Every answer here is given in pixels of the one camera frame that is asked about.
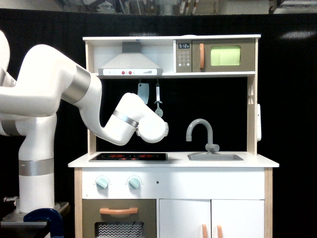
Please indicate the toy oven door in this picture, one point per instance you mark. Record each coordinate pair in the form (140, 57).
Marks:
(119, 218)

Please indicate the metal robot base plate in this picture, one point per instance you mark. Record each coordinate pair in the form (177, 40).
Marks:
(15, 218)

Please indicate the right white cabinet door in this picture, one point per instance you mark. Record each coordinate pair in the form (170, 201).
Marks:
(238, 218)

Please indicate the white toy range hood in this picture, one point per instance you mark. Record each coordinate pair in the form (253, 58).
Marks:
(131, 62)

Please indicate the right mint stove knob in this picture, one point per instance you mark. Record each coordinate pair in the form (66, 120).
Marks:
(134, 182)

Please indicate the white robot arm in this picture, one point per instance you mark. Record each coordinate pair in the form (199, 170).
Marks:
(28, 106)

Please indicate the toy cleaver knife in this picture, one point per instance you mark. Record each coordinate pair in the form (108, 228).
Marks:
(143, 92)

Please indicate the blue C-clamp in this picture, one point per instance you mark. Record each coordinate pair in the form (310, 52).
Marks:
(49, 215)

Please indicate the white side-mounted holder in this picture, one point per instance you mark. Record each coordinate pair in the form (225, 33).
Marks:
(259, 123)

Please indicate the black toy stovetop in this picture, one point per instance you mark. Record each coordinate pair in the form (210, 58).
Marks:
(137, 156)

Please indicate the mint stove knob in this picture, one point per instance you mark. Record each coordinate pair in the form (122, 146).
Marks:
(102, 182)
(134, 182)

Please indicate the left white cabinet door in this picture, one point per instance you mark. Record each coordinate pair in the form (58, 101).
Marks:
(184, 218)

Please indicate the left mint stove knob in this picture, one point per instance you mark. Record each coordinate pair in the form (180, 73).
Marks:
(102, 182)

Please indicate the grey toy sink basin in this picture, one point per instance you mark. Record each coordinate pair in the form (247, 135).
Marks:
(214, 157)

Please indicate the grey toy faucet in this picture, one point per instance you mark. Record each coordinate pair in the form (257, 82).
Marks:
(202, 129)

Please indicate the toy pizza cutter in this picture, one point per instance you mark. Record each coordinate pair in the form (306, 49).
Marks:
(158, 111)

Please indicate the toy microwave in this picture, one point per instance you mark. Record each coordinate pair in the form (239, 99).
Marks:
(224, 55)

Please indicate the white cabinet door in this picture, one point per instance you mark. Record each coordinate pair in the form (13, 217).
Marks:
(184, 218)
(238, 218)

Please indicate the wooden toy kitchen frame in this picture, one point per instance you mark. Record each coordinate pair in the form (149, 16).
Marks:
(178, 177)

